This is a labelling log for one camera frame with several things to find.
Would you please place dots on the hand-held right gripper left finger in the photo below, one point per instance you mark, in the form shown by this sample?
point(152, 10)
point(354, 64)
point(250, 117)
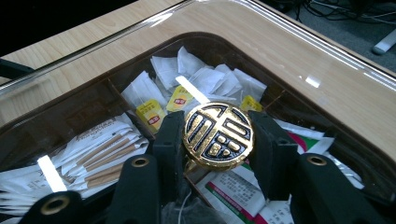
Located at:
point(169, 155)

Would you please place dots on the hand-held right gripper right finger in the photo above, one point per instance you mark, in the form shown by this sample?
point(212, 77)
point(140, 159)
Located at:
point(274, 158)

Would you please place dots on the square metal compartment box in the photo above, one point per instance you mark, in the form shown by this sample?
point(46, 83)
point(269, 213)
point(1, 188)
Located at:
point(77, 109)

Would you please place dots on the pile of red-white printed packets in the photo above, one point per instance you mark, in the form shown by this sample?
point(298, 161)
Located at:
point(236, 189)

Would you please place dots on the pile of white stick sachets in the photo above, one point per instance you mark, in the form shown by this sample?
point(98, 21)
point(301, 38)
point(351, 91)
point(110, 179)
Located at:
point(102, 137)

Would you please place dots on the pile of white tea bags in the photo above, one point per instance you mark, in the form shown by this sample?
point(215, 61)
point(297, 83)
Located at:
point(202, 77)

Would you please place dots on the white metal stand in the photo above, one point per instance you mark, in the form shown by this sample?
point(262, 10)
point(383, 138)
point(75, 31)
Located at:
point(385, 43)

